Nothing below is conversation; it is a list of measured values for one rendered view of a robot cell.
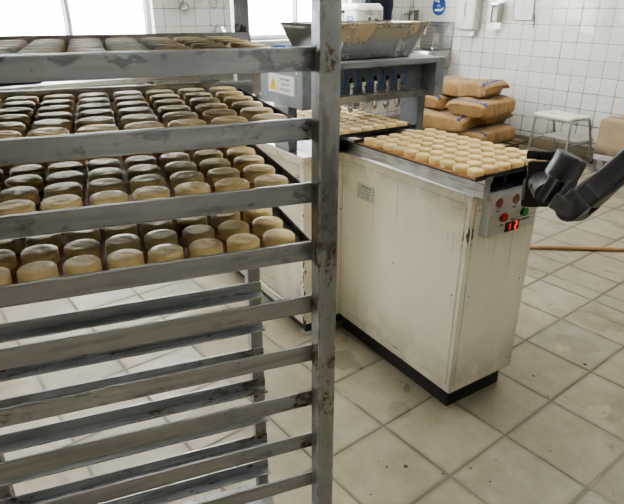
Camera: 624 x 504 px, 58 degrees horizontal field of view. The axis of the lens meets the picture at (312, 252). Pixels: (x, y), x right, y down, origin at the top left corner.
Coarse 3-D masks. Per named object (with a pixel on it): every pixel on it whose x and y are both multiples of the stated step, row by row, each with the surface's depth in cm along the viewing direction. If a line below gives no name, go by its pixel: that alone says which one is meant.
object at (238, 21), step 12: (240, 0) 106; (240, 12) 106; (240, 24) 107; (252, 276) 129; (252, 300) 132; (252, 336) 135; (252, 396) 144; (264, 396) 144; (264, 432) 148; (264, 480) 155
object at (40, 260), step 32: (160, 224) 90; (192, 224) 91; (224, 224) 90; (256, 224) 90; (0, 256) 79; (32, 256) 79; (64, 256) 83; (96, 256) 79; (128, 256) 79; (160, 256) 79; (192, 256) 82
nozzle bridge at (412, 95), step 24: (288, 72) 212; (360, 72) 228; (384, 72) 234; (408, 72) 241; (432, 72) 240; (264, 96) 232; (288, 96) 216; (360, 96) 226; (384, 96) 232; (408, 96) 239; (408, 120) 261; (288, 144) 224
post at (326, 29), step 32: (320, 0) 67; (320, 32) 68; (320, 64) 70; (320, 96) 71; (320, 128) 73; (320, 160) 75; (320, 192) 76; (320, 224) 78; (320, 256) 80; (320, 288) 82; (320, 320) 85; (320, 352) 87; (320, 384) 90; (320, 416) 92; (320, 448) 95; (320, 480) 98
